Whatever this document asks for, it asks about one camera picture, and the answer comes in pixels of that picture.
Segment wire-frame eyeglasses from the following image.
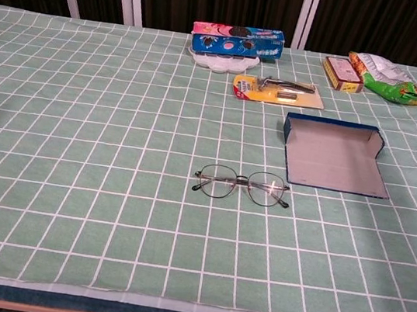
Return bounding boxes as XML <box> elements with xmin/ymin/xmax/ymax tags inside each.
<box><xmin>190</xmin><ymin>161</ymin><xmax>294</xmax><ymax>211</ymax></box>

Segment blue glasses case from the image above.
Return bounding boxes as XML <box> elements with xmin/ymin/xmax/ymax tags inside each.
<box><xmin>274</xmin><ymin>111</ymin><xmax>401</xmax><ymax>201</ymax></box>

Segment yellow razor blister pack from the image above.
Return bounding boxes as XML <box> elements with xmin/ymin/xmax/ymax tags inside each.
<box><xmin>230</xmin><ymin>71</ymin><xmax>329</xmax><ymax>113</ymax></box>

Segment white plastic paint palette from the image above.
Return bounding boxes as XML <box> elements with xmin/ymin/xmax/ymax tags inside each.
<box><xmin>188</xmin><ymin>45</ymin><xmax>262</xmax><ymax>79</ymax></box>

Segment green checked tablecloth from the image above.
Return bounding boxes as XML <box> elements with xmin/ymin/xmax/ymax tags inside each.
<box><xmin>0</xmin><ymin>3</ymin><xmax>417</xmax><ymax>312</ymax></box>

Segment blue Oreo cookie box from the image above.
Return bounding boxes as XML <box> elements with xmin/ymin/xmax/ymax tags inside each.
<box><xmin>189</xmin><ymin>17</ymin><xmax>288</xmax><ymax>66</ymax></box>

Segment red and yellow small box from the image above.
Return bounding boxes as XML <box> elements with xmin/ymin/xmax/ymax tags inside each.
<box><xmin>318</xmin><ymin>55</ymin><xmax>368</xmax><ymax>95</ymax></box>

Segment green snack bag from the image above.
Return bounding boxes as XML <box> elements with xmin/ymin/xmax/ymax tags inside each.
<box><xmin>342</xmin><ymin>50</ymin><xmax>417</xmax><ymax>108</ymax></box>

